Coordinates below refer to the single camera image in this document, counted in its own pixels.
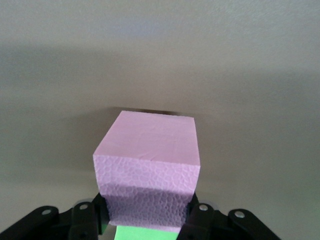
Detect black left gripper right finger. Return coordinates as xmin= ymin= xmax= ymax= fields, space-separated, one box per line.
xmin=177 ymin=194 xmax=283 ymax=240

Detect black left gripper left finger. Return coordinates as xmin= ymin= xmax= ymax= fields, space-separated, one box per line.
xmin=0 ymin=193 xmax=112 ymax=240

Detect green foam cube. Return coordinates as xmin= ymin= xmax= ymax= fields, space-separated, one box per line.
xmin=113 ymin=224 xmax=180 ymax=240

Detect pink foam cube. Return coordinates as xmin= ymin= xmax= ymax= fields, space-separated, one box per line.
xmin=92 ymin=110 xmax=202 ymax=229

